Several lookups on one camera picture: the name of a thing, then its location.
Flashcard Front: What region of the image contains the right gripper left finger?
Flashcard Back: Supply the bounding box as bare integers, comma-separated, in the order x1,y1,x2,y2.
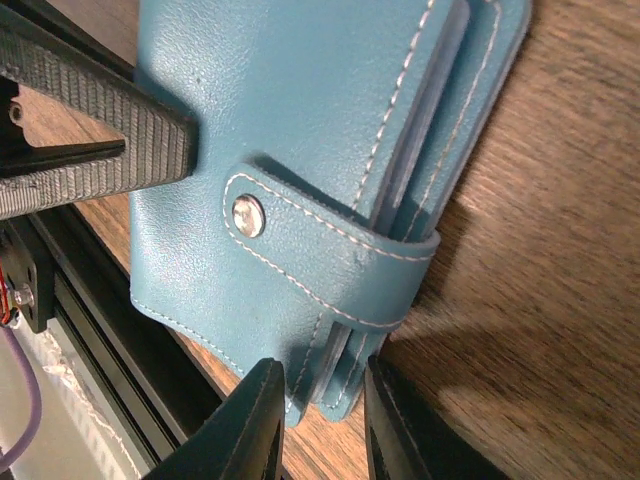
146,358,285,479

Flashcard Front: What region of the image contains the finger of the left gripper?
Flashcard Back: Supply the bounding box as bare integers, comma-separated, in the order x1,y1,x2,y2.
1,9,198,219

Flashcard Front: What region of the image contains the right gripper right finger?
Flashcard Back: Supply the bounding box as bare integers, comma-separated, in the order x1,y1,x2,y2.
364,355,508,479

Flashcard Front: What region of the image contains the blue leather card holder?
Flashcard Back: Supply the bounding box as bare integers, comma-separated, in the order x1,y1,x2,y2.
130,1,532,426

